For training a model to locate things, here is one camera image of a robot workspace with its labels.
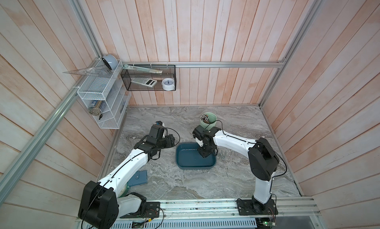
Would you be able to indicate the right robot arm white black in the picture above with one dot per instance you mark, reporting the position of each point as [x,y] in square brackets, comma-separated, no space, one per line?
[262,158]

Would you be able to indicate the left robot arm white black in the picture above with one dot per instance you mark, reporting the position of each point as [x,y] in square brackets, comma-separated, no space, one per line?
[102,202]

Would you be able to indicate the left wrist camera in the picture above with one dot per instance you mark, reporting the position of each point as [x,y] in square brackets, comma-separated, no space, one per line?
[157,131]

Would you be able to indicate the black wire mesh basket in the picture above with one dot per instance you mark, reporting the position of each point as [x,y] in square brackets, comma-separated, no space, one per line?
[167,72]

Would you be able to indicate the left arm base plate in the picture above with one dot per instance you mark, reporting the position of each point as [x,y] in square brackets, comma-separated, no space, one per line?
[150,210]

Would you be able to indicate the horizontal aluminium wall rail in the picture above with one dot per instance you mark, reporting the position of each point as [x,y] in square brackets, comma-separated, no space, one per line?
[228,64]

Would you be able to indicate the teal plastic storage tray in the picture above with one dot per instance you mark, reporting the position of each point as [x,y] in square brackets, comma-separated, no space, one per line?
[188,157]

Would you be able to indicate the light blue round speaker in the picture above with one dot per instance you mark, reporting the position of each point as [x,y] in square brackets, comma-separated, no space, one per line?
[110,61]

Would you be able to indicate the white wire mesh shelf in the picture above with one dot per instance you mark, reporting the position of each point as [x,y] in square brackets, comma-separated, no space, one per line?
[112,91]

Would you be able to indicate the clear green ruler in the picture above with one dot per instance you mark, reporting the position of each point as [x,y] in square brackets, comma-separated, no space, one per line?
[141,69]

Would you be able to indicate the white tape roll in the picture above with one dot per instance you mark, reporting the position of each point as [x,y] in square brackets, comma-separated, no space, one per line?
[168,84]

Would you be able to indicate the aluminium front rail frame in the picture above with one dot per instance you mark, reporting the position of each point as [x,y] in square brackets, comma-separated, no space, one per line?
[293,213]

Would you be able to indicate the clear triangle ruler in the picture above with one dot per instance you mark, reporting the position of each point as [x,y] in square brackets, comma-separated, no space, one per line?
[100,71]

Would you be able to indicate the pencils bundle in cup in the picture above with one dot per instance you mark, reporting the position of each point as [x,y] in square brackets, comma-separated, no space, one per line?
[204,118]

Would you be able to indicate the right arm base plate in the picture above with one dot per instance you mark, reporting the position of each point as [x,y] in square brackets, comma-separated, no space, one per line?
[254,207]

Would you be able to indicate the white calculator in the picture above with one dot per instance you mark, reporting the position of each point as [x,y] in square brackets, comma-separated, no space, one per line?
[147,82]

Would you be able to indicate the rolled silver brush bundle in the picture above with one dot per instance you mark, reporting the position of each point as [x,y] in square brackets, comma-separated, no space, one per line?
[96,108]

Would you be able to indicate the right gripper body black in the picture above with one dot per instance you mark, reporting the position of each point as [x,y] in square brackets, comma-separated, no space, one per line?
[204,150]

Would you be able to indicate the mint green pencil cup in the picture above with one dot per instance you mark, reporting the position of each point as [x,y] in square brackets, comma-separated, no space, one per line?
[213,121]

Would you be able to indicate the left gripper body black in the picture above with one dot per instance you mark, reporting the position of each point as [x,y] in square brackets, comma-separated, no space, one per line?
[166,142]

